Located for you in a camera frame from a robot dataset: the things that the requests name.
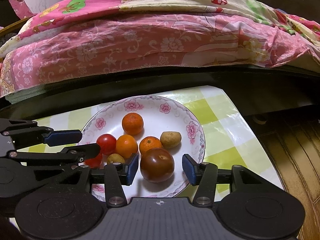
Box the tan longan fruit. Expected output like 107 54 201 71
160 131 182 149
106 153 125 164

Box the small red tomato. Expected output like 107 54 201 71
84 153 103 169
96 134 117 155

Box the large orange mandarin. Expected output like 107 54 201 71
116 134 138 159

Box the large dark red tomato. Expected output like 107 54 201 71
140 148 175 183

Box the small orange mandarin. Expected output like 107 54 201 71
121 113 144 135

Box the white floral rimmed plate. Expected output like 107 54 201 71
80 95 205 199

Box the pink floral quilt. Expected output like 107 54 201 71
1 0 319 96

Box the black bed frame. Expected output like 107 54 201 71
1 65 319 120

